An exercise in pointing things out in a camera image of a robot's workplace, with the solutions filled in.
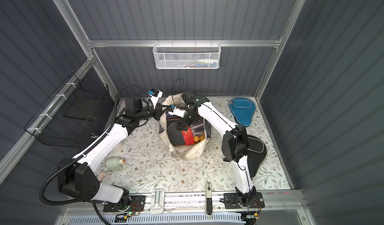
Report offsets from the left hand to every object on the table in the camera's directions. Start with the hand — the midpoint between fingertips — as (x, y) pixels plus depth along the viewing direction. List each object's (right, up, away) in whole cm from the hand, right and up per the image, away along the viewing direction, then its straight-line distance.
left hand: (170, 107), depth 77 cm
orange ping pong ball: (+14, -19, +14) cm, 27 cm away
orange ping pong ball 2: (+17, -18, +14) cm, 29 cm away
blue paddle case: (+49, 0, +34) cm, 60 cm away
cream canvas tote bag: (+8, -25, +5) cm, 27 cm away
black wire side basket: (-49, -4, -3) cm, 49 cm away
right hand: (+6, -8, +10) cm, 14 cm away
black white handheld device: (+19, -45, -5) cm, 49 cm away
